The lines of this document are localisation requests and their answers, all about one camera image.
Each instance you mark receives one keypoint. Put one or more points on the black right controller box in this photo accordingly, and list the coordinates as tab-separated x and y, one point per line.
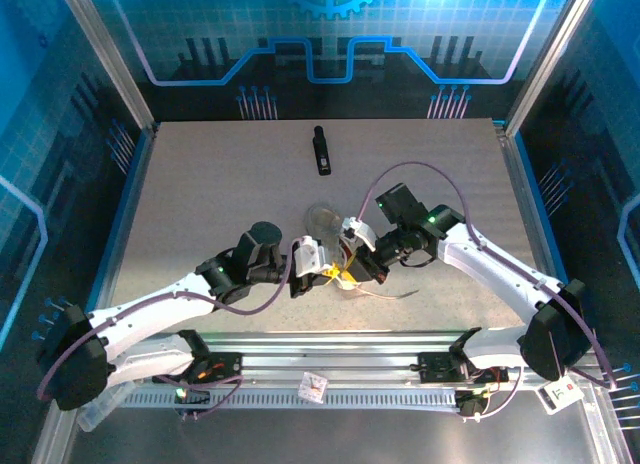
472	404

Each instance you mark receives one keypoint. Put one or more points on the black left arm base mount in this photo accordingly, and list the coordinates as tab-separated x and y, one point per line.
227	366

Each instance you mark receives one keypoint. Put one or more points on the white label card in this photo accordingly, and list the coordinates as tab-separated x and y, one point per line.
560	394

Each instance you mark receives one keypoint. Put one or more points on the black left controller box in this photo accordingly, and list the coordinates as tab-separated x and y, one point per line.
192	396

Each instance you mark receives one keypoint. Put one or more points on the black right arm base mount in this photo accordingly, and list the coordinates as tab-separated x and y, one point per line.
435	366

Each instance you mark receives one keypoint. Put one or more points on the grey knit sneaker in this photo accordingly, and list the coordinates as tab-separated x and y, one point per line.
325	221

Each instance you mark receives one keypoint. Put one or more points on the aluminium mounting rail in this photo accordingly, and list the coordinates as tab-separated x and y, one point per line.
325	346

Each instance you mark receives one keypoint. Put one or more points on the black controller box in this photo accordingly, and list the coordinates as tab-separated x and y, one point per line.
192	396
472	404

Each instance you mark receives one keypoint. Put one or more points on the small white tag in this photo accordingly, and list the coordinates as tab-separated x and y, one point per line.
312	386

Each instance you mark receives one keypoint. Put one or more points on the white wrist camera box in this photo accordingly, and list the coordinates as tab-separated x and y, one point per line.
360	231
307	256

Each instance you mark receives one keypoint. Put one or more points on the white shoelace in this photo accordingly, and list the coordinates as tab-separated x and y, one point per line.
390	298

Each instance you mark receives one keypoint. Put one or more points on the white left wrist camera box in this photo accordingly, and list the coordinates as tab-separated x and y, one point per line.
307	256

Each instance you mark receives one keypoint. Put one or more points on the black marker pen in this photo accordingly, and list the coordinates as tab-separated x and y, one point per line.
322	151

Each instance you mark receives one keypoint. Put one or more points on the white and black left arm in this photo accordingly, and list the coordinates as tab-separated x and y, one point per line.
150	304

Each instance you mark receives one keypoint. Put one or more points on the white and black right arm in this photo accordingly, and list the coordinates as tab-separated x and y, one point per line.
500	274

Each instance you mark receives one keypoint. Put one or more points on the clear plastic holder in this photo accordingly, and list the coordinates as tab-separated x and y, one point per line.
97	414

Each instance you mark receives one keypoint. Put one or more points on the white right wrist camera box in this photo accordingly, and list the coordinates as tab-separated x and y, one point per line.
360	231

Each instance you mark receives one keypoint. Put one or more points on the aluminium frame post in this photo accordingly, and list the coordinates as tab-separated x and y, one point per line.
105	54
550	54

